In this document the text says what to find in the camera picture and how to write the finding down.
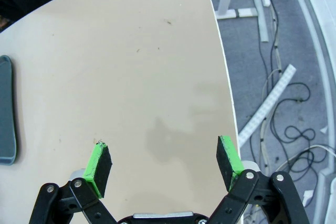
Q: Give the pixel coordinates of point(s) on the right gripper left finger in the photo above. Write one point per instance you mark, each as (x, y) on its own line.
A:
(101, 171)

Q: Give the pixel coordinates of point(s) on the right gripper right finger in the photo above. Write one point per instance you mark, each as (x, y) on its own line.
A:
(225, 161)

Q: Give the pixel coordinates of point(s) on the white perforated bar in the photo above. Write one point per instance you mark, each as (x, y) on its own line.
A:
(270, 100)

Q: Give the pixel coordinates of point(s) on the large black serving tray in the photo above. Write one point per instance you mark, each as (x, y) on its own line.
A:
(6, 108)

